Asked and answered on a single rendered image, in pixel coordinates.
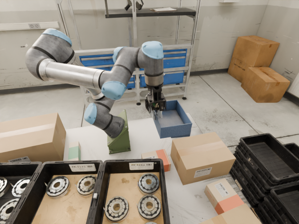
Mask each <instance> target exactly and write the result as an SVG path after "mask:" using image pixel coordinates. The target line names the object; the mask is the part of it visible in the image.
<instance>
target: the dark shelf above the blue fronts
mask: <svg viewBox="0 0 299 224"><path fill-rule="evenodd" d="M150 9H151V8H144V9H141V10H138V9H136V17H146V16H185V15H193V16H195V15H196V11H195V10H192V9H189V8H172V9H176V11H161V12H155V11H152V10H150ZM108 12H109V17H107V15H106V10H105V18H122V17H133V12H132V9H128V10H127V11H126V10H125V9H114V10H108Z"/></svg>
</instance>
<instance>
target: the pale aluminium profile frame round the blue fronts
mask: <svg viewBox="0 0 299 224"><path fill-rule="evenodd" d="M62 1H63V0H55V2H56V5H57V9H58V12H59V16H60V19H61V23H62V26H63V30H64V33H65V35H66V36H67V37H68V38H69V39H70V36H69V32H68V28H67V25H66V21H65V17H64V14H63V10H62V7H61V2H62ZM130 1H131V2H132V12H133V36H134V47H135V48H137V20H136V1H137V0H130ZM201 1H202V0H197V6H196V15H195V18H194V27H193V33H192V39H191V45H192V47H191V48H190V53H189V54H187V55H186V56H189V60H188V66H186V67H176V68H164V69H163V72H171V71H181V70H187V73H186V76H184V78H186V80H184V79H183V83H182V84H181V83H178V84H169V85H163V87H162V88H174V87H179V88H180V89H181V90H182V92H173V93H166V94H163V95H164V97H166V96H177V95H183V96H184V97H183V98H182V99H183V100H186V94H187V88H188V82H189V76H190V69H191V63H192V57H193V51H194V43H195V37H196V32H197V26H198V18H199V13H200V7H201ZM67 2H68V6H69V11H70V15H71V18H72V22H73V26H74V30H75V34H76V38H77V42H78V46H79V50H82V46H81V42H80V38H79V34H78V30H77V25H76V21H75V17H74V13H73V8H72V5H71V0H67ZM181 7H182V0H179V2H178V8H181ZM179 25H180V16H177V26H176V37H175V44H178V34H179ZM128 29H129V47H132V36H131V22H130V17H128ZM135 69H136V71H134V72H133V74H132V75H136V76H135V88H128V89H126V90H125V92H124V93H126V92H135V93H136V96H135V97H130V98H122V99H119V100H115V103H116V102H124V101H132V100H137V103H136V105H141V103H140V100H142V99H146V96H141V95H140V92H141V91H146V90H148V88H147V87H143V88H139V82H140V79H139V74H144V70H140V71H139V70H138V68H135ZM183 86H185V88H183ZM80 88H81V92H82V95H83V99H84V102H85V106H86V108H87V107H88V106H89V105H90V104H91V103H94V102H89V97H90V96H91V93H90V92H89V93H88V91H87V89H85V88H84V87H82V86H80Z"/></svg>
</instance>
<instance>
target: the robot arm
mask: <svg viewBox="0 0 299 224"><path fill-rule="evenodd" d="M71 46H72V42H71V40H70V39H69V38H68V37H67V36H66V35H65V34H64V33H62V32H60V31H58V30H56V29H52V28H49V29H47V30H45V31H44V32H43V33H42V34H41V35H40V37H39V38H38V39H37V41H36V42H35V43H34V44H33V46H32V47H31V48H30V49H29V50H28V51H27V53H26V55H25V63H26V67H27V68H28V70H29V71H30V73H31V74H32V75H33V76H34V77H36V78H37V79H40V80H42V81H46V82H54V81H58V82H62V83H67V84H73V85H78V86H82V87H84V88H85V89H87V90H88V91H89V92H90V93H91V96H92V98H93V99H94V100H95V101H94V103H91V104H90V105H89V106H88V107H87V109H86V111H85V114H84V119H85V121H87V122H88V123H90V124H92V125H94V126H96V127H97V128H99V129H101V130H103V131H104V132H105V133H106V134H107V135H108V136H109V137H111V138H115V137H117V136H118V135H119V134H120V133H121V132H122V130H123V127H124V125H125V120H124V119H123V118H121V117H119V116H113V115H112V114H110V113H109V112H110V110H111V108H112V106H113V104H114V102H115V100H119V99H120V98H121V97H122V96H123V94H124V92H125V90H126V87H127V85H128V82H129V80H130V78H131V76H132V74H133V72H134V70H135V68H143V69H144V74H145V83H146V87H147V88H148V91H150V93H147V95H146V100H145V107H146V109H147V110H148V112H149V114H150V116H151V117H152V118H153V120H156V117H155V113H154V110H156V112H157V114H156V115H157V117H158V119H159V117H161V118H162V111H163V110H164V109H165V110H166V99H165V97H164V95H163V93H161V92H162V87H163V81H164V77H163V76H164V75H165V74H164V73H163V57H164V54H163V46H162V44H161V43H160V42H158V41H148V42H145V43H143V45H142V48H133V47H126V46H125V47H117V48H116V49H115V50H114V52H113V61H114V63H115V64H114V66H113V68H112V70H111V71H106V70H101V69H95V68H88V67H85V66H84V65H83V64H82V63H81V62H80V61H79V60H78V59H77V58H76V57H75V52H74V50H73V49H72V48H71Z"/></svg>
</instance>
